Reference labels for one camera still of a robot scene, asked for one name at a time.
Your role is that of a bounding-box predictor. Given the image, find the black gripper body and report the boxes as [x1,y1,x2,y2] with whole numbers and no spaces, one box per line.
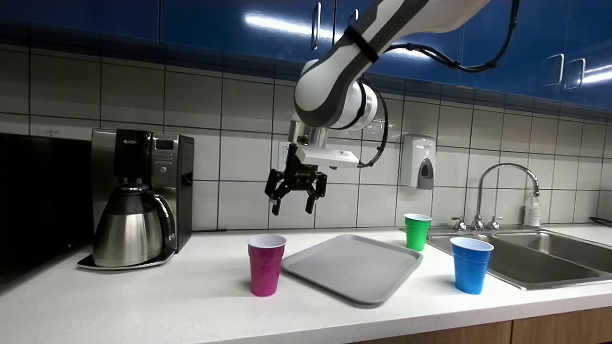
[263,144,326,199]

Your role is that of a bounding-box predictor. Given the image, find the magenta plastic cup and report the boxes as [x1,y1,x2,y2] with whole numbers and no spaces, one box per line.
[246,233,284,297]

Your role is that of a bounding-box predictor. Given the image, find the green plastic cup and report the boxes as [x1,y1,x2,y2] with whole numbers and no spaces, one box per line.
[403,214,431,253]

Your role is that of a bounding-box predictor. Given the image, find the blue plastic cup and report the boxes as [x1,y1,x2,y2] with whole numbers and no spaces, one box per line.
[448,237,492,295]

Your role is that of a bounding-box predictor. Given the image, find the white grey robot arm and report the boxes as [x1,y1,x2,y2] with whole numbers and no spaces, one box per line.
[263,0,489,214]

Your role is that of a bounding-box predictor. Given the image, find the grey plastic tray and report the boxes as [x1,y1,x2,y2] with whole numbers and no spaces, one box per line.
[282,235,422,308]

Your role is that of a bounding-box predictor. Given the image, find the steel coffee carafe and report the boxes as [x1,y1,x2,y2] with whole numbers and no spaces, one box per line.
[77,186,175,272]

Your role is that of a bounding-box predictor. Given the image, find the black coffee maker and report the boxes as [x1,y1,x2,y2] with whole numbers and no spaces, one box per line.
[89,130,194,253]

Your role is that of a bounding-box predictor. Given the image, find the chrome sink faucet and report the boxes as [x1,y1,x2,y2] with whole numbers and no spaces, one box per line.
[448,161,542,233]

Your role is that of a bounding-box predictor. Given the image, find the clear soap bottle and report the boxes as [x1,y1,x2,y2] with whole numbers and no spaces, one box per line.
[523,195,540,228]

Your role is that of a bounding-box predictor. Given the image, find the stainless steel double sink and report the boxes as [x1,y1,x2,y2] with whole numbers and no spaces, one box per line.
[426,228,612,293]

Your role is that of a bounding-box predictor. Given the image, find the black microwave oven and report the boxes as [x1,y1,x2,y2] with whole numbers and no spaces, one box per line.
[0,134,93,285]

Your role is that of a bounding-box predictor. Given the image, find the blue upper cabinets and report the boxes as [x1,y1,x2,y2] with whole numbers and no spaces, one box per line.
[0,0,612,115]

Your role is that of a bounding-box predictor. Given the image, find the wooden lower cabinet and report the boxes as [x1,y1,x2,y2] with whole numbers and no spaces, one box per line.
[359,308,612,344]

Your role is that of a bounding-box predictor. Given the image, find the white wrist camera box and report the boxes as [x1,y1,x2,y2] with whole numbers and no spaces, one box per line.
[295,147,359,168]

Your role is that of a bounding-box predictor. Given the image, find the white wall soap dispenser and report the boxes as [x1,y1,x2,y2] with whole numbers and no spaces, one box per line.
[399,136,435,189]

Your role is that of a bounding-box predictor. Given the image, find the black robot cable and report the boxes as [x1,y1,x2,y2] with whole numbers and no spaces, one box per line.
[355,0,521,170]

